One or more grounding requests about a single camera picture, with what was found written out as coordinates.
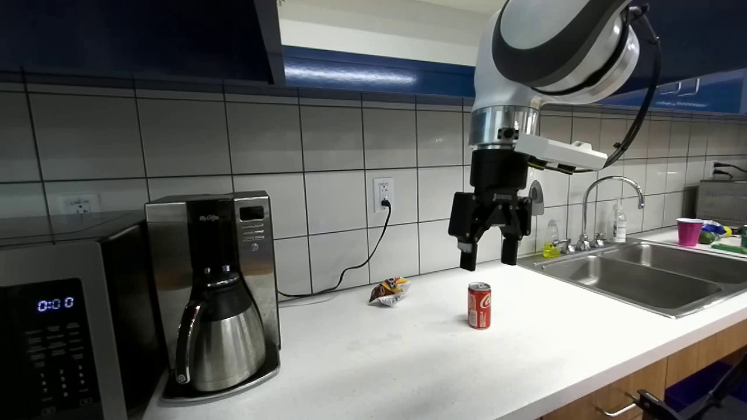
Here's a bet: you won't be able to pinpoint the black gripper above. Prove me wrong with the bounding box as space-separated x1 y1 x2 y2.
446 148 543 273

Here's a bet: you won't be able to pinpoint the red soda can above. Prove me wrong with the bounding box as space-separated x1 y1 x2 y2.
464 280 496 332

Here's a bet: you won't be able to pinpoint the wooden base cabinet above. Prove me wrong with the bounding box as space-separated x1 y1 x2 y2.
540 317 747 420

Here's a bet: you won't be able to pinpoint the blue open cabinet door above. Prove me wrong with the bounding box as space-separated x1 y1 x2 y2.
597 0 747 117

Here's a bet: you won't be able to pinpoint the dark blue closed cabinet door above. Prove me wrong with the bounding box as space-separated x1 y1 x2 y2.
0 0 286 87

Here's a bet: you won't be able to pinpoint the clear yellow dish soap bottle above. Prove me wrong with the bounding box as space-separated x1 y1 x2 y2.
540 217 565 261

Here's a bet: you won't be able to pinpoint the crumpled snack wrapper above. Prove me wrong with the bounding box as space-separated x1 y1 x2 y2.
368 276 412 308

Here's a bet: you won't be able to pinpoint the small white bottle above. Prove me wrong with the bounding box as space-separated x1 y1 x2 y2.
611 204 630 245

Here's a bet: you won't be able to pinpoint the chrome faucet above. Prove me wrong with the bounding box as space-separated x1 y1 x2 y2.
564 173 649 254

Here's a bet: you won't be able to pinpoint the stainless steel sink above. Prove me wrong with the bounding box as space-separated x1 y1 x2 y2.
519 241 747 319

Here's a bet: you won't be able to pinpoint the pink plastic cup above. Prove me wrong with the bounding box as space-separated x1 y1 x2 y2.
674 217 705 249

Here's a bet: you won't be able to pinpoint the green items by sink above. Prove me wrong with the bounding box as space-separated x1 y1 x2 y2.
699 220 747 257

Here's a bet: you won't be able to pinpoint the grey countertop appliance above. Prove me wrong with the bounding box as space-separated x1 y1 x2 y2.
694 162 747 229

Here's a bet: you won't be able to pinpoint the black clamp object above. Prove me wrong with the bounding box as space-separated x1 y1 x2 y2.
634 387 681 420

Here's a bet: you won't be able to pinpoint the stainless black coffee maker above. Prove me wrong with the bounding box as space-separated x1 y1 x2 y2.
142 189 286 404

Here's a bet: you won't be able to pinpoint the blue bin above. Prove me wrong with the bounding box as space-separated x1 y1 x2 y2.
664 359 747 420

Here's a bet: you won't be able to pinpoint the stainless steel carafe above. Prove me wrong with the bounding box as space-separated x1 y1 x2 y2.
173 271 272 395

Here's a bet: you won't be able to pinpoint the black silver microwave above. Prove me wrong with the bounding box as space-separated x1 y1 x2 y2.
0 220 170 420

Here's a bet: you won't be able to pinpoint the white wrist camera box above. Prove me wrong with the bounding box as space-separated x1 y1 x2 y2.
517 133 611 176

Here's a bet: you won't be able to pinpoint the white wall outlet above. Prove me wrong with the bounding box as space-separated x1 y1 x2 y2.
68 194 100 222
371 178 398 217

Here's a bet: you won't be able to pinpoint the black power cord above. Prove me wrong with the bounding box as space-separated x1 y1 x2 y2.
275 198 396 301

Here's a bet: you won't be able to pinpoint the blue open wall cabinet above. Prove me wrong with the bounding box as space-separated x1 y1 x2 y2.
254 0 510 103

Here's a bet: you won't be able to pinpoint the silver drawer handle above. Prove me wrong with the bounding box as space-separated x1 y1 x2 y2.
603 399 645 420

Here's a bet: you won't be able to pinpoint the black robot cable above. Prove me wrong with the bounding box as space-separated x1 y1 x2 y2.
603 3 666 171

